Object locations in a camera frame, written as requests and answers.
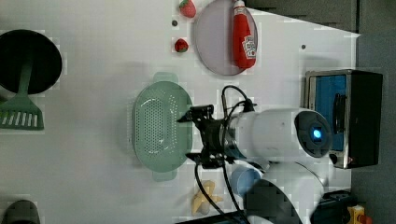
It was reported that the grey round plate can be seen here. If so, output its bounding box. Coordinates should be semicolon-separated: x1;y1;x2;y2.
193;0;259;76

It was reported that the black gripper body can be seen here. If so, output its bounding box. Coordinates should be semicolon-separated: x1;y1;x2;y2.
190;105;236;169

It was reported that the yellow red emergency button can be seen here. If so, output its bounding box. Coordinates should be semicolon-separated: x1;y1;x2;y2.
347;205;373;224

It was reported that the dark grey round object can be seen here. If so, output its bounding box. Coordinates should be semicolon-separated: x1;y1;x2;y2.
1;200;41;224

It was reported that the green plastic strainer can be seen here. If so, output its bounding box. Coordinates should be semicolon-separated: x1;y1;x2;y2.
132;72;192;182

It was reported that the light red toy strawberry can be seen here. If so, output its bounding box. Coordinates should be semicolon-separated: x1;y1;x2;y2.
179;0;196;18

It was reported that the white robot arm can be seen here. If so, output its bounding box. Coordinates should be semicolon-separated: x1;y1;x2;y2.
177;105;334;224

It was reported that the yellow toy banana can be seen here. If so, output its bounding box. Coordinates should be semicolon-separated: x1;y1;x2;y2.
191;180;223;216

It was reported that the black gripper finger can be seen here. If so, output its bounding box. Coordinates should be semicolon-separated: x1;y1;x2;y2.
186;152;202;164
177;110;199;123

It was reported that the green slotted spatula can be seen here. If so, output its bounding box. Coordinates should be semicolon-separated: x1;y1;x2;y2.
0;60;44;131

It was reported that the red ketchup bottle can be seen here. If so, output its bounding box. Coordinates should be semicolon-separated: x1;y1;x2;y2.
233;0;256;69

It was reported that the blue cup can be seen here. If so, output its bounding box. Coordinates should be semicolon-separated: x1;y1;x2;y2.
230;165;262;197

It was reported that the black toaster oven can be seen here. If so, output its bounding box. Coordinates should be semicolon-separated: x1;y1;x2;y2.
304;69;383;169

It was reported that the dark red toy strawberry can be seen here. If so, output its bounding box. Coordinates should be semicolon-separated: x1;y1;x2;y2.
174;38;189;53

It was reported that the black round pan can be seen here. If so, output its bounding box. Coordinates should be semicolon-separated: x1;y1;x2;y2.
0;29;63;94

